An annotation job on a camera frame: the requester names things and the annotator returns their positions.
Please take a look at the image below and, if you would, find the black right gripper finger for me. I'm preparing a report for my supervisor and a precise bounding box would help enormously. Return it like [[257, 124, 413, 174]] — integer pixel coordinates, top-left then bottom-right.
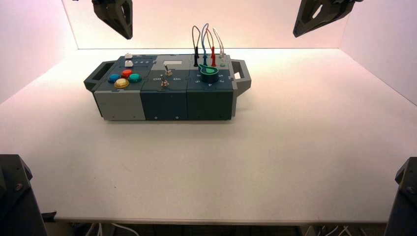
[[295, 0, 357, 37], [292, 0, 329, 37]]

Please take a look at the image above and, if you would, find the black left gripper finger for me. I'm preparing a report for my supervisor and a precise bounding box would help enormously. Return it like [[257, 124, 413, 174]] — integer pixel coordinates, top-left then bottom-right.
[[116, 0, 134, 40], [91, 0, 131, 39]]

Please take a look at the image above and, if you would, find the grey and teal control box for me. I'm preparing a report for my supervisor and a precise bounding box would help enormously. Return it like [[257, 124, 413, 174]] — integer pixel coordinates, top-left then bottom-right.
[[84, 54, 252, 122]]

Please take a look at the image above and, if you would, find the green rotary dial knob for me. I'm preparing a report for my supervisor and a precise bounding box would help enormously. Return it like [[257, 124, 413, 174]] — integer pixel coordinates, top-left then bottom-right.
[[198, 63, 220, 84]]

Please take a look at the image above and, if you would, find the white jumper cable with plugs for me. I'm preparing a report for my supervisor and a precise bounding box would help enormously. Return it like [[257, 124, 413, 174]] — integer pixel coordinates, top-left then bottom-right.
[[212, 28, 226, 64]]

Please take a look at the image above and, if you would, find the black jumper cable with plugs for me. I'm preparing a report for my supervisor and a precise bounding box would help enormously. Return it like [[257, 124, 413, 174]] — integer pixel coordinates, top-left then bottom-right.
[[192, 25, 201, 67]]

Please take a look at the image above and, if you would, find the red jumper cable with plugs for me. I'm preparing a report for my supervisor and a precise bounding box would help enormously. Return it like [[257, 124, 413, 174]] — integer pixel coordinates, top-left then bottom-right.
[[206, 29, 217, 67]]

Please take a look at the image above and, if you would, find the blue jumper cable with plugs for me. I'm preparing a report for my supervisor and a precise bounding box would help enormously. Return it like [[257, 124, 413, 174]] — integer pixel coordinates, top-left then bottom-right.
[[200, 23, 210, 66]]

